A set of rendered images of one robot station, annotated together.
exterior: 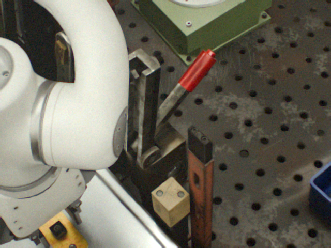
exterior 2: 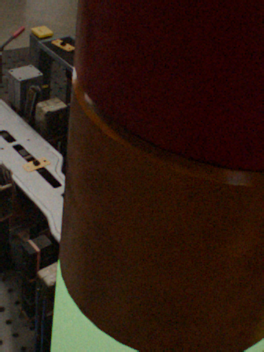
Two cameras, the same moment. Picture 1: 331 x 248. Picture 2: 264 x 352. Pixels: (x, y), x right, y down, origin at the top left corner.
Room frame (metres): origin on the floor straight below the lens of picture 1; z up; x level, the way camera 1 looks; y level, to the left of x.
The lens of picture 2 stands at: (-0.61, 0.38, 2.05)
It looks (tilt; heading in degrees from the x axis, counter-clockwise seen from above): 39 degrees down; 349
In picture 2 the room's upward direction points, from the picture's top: 10 degrees clockwise
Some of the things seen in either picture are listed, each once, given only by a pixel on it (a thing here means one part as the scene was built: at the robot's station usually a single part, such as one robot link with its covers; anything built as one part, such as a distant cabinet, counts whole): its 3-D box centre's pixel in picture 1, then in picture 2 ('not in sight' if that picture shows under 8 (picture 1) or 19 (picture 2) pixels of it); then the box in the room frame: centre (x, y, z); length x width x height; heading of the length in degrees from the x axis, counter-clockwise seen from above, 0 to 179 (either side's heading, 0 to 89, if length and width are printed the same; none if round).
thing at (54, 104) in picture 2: not in sight; (49, 150); (0.92, 0.39, 0.89); 0.13 x 0.11 x 0.38; 126
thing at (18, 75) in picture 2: not in sight; (25, 122); (1.06, 0.48, 0.90); 0.13 x 0.10 x 0.41; 126
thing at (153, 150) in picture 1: (150, 156); not in sight; (0.38, 0.02, 1.06); 0.03 x 0.01 x 0.03; 126
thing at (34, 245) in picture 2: not in sight; (35, 280); (0.37, 0.40, 0.84); 0.11 x 0.08 x 0.29; 126
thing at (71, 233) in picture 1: (58, 230); not in sight; (0.32, 0.15, 1.01); 0.08 x 0.04 x 0.01; 36
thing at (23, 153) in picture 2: not in sight; (21, 188); (0.76, 0.47, 0.84); 0.17 x 0.06 x 0.29; 126
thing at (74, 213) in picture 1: (76, 199); not in sight; (0.34, 0.12, 1.04); 0.03 x 0.03 x 0.07; 36
